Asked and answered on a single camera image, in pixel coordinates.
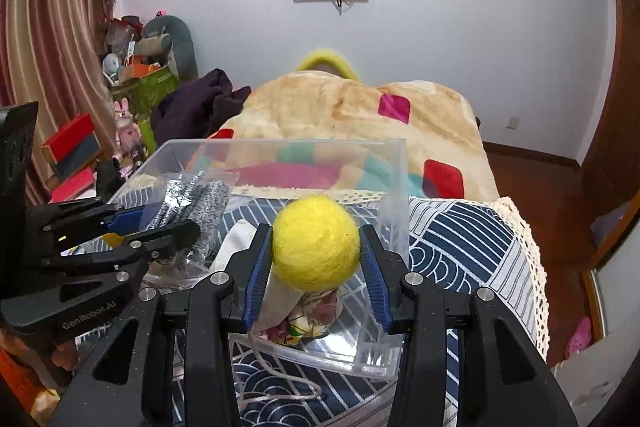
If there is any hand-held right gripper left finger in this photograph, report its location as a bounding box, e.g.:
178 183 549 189
50 224 274 427

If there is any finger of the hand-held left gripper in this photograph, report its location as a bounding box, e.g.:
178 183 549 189
24 198 167 253
0 220 202 314

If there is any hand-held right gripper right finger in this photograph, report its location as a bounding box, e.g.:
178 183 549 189
358 224 594 427

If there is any yellow felt ball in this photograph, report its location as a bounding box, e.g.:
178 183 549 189
271 196 362 292

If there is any clear plastic box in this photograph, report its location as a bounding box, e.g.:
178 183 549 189
107 138 412 381

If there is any person's left hand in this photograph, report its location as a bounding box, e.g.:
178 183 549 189
51 338 77 372

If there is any white cloth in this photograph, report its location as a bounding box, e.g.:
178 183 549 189
210 219 262 275

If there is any grey sparkly cloth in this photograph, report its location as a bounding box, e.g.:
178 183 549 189
141 171 231 260

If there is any red and grey box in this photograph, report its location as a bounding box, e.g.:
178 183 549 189
41 114 102 182

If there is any red flat box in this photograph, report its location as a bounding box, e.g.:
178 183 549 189
49 167 99 204

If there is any floral cloth pouch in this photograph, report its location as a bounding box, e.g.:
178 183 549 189
250 286 345 348

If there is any pink bunny plush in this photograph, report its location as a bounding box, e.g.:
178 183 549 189
112 99 147 160

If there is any green cardboard box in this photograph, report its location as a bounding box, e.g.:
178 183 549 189
109 67 182 142

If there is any small white fan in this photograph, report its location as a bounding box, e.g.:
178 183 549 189
102 54 124 86

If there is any striped pink curtain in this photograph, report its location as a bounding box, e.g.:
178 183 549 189
0 0 127 205

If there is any dark purple clothing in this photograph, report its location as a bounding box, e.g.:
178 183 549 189
150 68 254 144

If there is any orange box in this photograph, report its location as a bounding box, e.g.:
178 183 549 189
119 62 167 82

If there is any beige blanket with coloured squares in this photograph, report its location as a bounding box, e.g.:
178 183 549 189
204 72 501 202

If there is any grey plush toy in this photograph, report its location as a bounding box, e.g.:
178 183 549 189
139 14 199 80

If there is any pink slipper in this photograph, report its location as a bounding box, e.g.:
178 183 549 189
564 317 594 359

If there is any yellow cushion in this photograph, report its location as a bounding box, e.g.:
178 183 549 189
295 49 362 82

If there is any wooden wardrobe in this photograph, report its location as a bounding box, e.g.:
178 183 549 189
560 0 640 220

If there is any white string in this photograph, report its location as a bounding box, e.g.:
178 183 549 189
235 332 322 409

